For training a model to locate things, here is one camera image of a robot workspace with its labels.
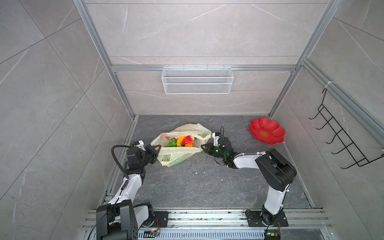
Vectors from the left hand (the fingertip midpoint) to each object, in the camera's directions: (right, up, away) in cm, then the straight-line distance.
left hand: (161, 142), depth 83 cm
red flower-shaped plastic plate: (+74, +6, +27) cm, 79 cm away
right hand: (+23, -3, +9) cm, 25 cm away
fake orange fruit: (+15, -3, +10) cm, 19 cm away
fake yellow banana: (+9, 0, +15) cm, 17 cm away
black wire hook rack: (+87, +2, -19) cm, 89 cm away
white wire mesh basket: (+21, +41, +17) cm, 49 cm away
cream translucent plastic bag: (+5, -8, -1) cm, 10 cm away
